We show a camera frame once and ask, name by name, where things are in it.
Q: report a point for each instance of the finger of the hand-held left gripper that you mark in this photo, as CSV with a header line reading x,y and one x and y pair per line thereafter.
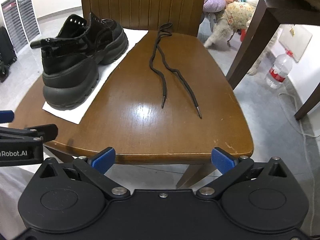
x,y
6,116
45,131

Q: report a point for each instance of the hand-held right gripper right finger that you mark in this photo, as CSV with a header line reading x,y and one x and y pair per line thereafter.
x,y
222,161

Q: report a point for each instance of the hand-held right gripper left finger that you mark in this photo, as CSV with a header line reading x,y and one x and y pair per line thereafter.
x,y
103,161

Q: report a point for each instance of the black chunky shoe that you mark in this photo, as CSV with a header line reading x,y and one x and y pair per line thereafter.
x,y
70,80

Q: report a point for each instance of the black shoelace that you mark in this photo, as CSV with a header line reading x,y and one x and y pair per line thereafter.
x,y
163,93

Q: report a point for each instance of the white cloth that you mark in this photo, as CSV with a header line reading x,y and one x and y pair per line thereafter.
x,y
15,192

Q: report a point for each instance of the black wheeled case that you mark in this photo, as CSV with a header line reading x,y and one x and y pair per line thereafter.
x,y
3,71

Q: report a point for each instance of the white paper sheet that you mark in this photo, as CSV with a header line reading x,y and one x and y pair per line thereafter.
x,y
87,105

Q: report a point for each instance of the brown wooden chair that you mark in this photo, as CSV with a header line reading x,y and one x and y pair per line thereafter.
x,y
212,92

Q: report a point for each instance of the black suitcase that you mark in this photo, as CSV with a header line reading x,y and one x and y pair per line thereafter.
x,y
6,45

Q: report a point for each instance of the white slatted shelf unit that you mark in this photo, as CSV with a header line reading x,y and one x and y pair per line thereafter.
x,y
22,20

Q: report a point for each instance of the clear plastic water bottle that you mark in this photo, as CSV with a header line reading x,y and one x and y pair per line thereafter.
x,y
278,72

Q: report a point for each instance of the dark wooden table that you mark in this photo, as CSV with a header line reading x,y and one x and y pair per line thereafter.
x,y
250,45

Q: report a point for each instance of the white flat panel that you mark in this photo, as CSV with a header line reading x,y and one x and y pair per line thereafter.
x,y
297,42

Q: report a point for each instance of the white dog in floral coat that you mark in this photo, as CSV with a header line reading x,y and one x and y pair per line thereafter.
x,y
232,17

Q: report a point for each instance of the purple knit hat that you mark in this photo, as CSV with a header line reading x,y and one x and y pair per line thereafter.
x,y
213,3

